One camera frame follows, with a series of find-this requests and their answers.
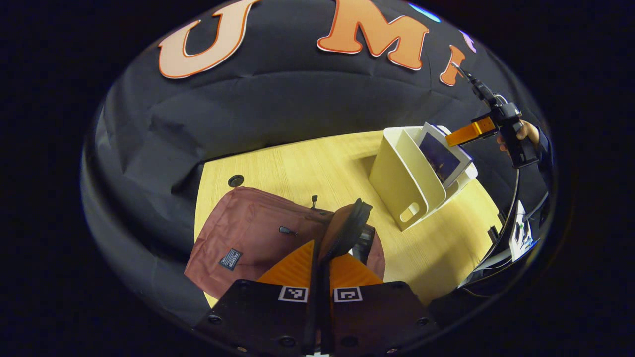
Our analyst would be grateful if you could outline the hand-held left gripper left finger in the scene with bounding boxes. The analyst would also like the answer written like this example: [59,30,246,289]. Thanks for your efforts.
[193,239,318,355]

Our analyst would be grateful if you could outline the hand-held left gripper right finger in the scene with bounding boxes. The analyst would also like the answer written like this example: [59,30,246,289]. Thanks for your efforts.
[320,253,440,355]

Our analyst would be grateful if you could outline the blue cover book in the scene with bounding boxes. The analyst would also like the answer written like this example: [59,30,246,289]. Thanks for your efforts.
[414,122,473,190]

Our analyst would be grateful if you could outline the white bookshelf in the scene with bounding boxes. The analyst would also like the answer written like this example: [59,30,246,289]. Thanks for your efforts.
[369,126,478,232]

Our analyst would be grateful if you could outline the dark red schoolbag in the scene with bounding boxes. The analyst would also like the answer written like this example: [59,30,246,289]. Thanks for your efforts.
[185,187,386,300]

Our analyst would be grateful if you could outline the white and blue object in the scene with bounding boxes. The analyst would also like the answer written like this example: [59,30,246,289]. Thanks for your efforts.
[510,200,537,262]

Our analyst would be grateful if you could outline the black backdrop cloth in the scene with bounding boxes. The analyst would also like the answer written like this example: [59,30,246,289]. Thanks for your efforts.
[82,0,551,328]

